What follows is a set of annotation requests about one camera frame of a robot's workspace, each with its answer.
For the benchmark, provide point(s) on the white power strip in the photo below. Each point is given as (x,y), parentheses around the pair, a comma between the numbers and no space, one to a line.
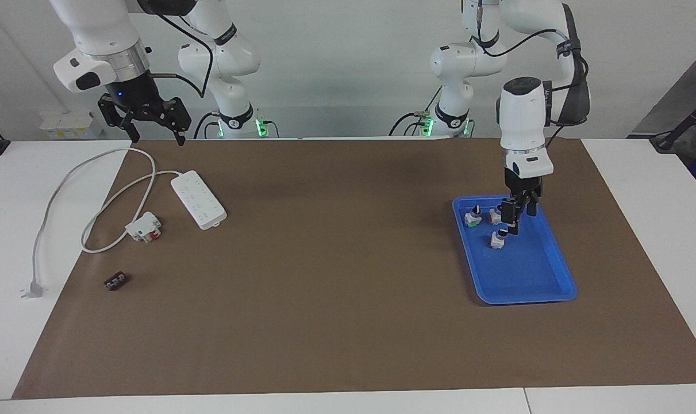
(198,198)

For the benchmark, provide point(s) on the small dark terminal block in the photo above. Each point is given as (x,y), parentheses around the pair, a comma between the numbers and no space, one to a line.
(115,282)

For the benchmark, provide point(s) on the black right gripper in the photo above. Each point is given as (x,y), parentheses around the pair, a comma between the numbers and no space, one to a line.
(132,95)

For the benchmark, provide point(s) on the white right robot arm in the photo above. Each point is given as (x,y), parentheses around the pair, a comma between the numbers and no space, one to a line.
(95,29)

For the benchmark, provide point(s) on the white background boxes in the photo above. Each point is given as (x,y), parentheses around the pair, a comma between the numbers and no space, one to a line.
(66,123)

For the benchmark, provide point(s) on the orange white rotary switch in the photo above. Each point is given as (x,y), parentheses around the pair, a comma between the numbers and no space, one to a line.
(497,241)

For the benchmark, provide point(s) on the brown paper table mat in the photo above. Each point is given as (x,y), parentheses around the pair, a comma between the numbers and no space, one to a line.
(348,287)

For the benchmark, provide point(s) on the black stand base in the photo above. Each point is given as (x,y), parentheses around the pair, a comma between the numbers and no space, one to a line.
(666,141)

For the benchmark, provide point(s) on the white red circuit breaker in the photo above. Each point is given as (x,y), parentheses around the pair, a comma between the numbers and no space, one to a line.
(143,227)

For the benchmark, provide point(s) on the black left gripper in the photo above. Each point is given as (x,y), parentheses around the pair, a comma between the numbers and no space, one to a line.
(523,187)

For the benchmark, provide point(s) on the red base rotary switch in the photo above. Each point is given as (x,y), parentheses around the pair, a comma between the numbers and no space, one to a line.
(495,217)

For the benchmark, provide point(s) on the green base rotary switch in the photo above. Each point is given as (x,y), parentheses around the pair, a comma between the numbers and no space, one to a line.
(472,218)

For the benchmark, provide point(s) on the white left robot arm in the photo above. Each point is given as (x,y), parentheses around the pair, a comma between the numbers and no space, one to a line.
(523,126)

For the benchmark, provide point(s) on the blue plastic tray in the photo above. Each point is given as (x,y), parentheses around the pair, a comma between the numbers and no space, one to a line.
(531,270)

